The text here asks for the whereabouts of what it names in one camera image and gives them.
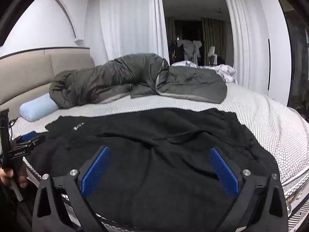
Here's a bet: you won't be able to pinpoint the white crumpled sheet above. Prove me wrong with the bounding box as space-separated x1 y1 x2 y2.
171 61 238 84

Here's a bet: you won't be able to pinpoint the person's left hand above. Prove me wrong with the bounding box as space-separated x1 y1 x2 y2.
0 167 28 189

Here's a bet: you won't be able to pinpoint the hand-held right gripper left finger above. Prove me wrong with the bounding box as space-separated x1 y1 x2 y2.
32 146 114 232

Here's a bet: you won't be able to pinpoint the white wardrobe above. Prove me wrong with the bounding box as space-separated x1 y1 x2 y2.
249 0 290 107

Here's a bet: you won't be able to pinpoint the dark glass cabinet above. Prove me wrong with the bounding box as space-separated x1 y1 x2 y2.
285 2 309 118

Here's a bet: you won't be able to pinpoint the slim wardrobe handle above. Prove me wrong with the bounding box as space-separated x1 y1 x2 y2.
267 39 271 91

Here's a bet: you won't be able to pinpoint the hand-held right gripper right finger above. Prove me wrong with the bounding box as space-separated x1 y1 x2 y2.
209 147 289 232

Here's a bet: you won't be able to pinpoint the black pants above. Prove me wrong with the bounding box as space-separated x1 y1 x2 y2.
23 108 280 232

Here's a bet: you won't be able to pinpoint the olive curtain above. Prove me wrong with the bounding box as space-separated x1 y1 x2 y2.
201 17 234 66

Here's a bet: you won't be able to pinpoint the beige padded headboard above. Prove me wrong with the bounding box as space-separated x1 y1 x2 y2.
0 48 96 113

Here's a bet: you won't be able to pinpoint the white chair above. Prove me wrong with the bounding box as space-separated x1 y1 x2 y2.
208 46 218 66

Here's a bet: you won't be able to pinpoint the hanging grey clothes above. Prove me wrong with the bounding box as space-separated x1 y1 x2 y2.
176 39 203 61

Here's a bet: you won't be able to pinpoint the white honeycomb mattress bed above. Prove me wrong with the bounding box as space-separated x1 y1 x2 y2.
10 82 309 232

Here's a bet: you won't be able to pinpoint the light blue bolster pillow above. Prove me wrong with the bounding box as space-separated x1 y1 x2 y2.
19 94 59 122

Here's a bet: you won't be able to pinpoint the grey duvet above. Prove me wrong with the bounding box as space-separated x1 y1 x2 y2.
48 53 228 109

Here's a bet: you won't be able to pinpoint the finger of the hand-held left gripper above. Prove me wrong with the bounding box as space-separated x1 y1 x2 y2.
15 130 37 143
14 135 46 151

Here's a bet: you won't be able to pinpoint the white curtain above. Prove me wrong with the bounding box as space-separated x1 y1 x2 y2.
222 0 254 87
90 0 169 68

